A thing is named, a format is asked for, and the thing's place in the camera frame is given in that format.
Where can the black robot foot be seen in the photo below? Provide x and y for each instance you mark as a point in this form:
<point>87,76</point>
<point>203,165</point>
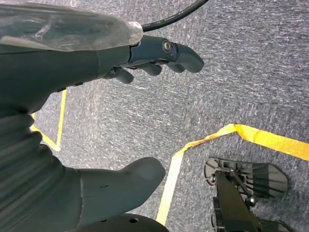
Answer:
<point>231,205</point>

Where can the torn yellow floor tape square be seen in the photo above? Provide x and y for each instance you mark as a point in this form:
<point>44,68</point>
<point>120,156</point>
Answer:
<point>265,138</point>

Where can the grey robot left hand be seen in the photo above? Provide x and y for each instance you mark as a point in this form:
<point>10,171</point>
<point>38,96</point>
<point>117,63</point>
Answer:
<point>120,189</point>

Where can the black round robot joint cover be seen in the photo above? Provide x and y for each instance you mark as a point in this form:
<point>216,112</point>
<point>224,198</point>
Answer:
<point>125,225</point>

